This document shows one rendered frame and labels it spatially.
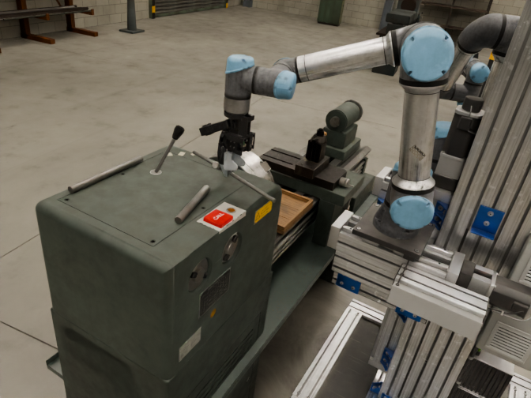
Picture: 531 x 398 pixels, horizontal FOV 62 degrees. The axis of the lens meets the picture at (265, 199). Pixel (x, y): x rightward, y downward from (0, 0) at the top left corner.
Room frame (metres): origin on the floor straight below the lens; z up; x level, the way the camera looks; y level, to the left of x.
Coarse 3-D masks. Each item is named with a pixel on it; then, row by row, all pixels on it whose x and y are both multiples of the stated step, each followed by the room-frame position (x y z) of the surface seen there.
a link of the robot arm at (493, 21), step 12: (480, 24) 1.66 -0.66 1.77; (492, 24) 1.64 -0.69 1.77; (468, 36) 1.68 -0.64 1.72; (480, 36) 1.65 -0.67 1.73; (492, 36) 1.63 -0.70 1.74; (456, 48) 1.76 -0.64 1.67; (468, 48) 1.69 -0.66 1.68; (480, 48) 1.68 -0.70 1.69; (456, 60) 1.77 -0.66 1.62; (468, 60) 1.75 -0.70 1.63; (456, 72) 1.80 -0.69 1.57; (444, 96) 1.92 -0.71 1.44
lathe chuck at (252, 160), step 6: (246, 156) 1.49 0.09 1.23; (252, 156) 1.51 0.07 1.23; (246, 162) 1.46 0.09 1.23; (252, 162) 1.48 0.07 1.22; (258, 162) 1.50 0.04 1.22; (252, 168) 1.44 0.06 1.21; (258, 168) 1.47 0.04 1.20; (258, 174) 1.44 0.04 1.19; (264, 174) 1.46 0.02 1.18; (270, 174) 1.49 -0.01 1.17; (270, 180) 1.47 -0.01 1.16
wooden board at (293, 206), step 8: (288, 192) 1.86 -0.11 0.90; (288, 200) 1.82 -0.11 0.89; (296, 200) 1.83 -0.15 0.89; (304, 200) 1.82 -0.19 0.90; (312, 200) 1.81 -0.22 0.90; (280, 208) 1.73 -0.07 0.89; (288, 208) 1.74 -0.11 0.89; (296, 208) 1.75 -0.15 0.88; (304, 208) 1.73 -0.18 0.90; (280, 216) 1.66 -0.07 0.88; (288, 216) 1.67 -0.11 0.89; (296, 216) 1.66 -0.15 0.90; (280, 224) 1.57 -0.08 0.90; (288, 224) 1.59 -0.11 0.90; (280, 232) 1.56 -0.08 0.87
